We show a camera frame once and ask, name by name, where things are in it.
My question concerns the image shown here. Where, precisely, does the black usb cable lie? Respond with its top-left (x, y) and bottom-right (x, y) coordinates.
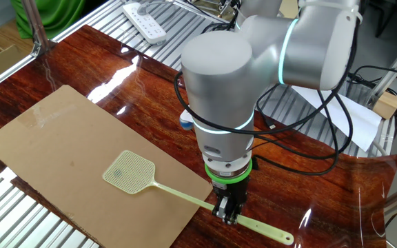
top-left (255, 84), bottom-right (277, 130)

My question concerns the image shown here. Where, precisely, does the brown cardboard sheet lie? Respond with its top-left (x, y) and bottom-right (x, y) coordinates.
top-left (0, 84), bottom-right (215, 248)

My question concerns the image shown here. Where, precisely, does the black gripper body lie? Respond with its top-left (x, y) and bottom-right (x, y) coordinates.
top-left (212, 176), bottom-right (251, 207)

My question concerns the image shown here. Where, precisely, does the glossy red woodgrain mat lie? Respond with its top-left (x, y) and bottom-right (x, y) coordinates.
top-left (0, 24), bottom-right (397, 248)

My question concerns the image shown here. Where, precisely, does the wooden block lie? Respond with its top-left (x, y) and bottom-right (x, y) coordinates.
top-left (372, 91), bottom-right (397, 121)

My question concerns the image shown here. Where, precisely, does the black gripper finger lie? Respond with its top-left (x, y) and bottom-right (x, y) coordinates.
top-left (212, 196), bottom-right (230, 221)
top-left (223, 203), bottom-right (245, 225)

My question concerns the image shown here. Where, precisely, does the white power strip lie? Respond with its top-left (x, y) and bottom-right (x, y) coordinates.
top-left (122, 2), bottom-right (167, 45)

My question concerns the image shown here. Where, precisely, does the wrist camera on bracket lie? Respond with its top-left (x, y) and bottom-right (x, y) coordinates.
top-left (179, 109), bottom-right (195, 131)

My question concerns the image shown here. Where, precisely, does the white paper sheet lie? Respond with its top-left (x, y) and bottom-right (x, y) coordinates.
top-left (291, 85), bottom-right (383, 152)

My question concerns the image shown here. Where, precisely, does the green cloth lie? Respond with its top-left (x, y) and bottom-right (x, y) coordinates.
top-left (10, 0), bottom-right (88, 41)

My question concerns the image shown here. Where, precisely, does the pale green plastic flyswatter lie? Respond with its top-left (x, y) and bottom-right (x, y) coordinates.
top-left (101, 149), bottom-right (295, 246)

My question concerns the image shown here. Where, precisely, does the green flange ring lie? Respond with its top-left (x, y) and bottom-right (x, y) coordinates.
top-left (204, 158), bottom-right (254, 185)

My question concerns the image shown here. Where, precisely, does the thin black cable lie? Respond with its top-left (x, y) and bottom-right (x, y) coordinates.
top-left (252, 84), bottom-right (354, 176)

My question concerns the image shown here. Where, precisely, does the black chair leg frame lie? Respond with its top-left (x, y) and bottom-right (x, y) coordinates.
top-left (360, 0), bottom-right (397, 38)

